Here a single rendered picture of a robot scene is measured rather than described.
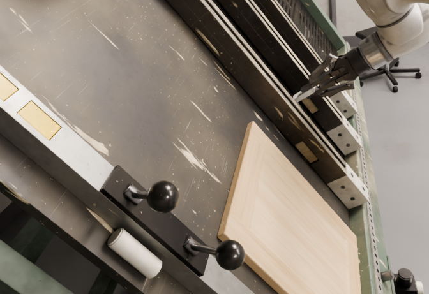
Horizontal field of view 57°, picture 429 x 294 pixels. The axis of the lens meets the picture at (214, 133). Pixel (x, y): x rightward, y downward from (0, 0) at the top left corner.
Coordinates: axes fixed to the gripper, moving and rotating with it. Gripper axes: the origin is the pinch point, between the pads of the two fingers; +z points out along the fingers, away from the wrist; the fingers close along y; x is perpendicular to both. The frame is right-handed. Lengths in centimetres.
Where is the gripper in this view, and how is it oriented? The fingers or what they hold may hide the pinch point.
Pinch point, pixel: (303, 94)
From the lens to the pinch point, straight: 123.8
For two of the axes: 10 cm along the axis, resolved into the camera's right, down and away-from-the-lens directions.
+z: -7.2, 4.5, 5.2
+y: -6.6, -6.9, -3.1
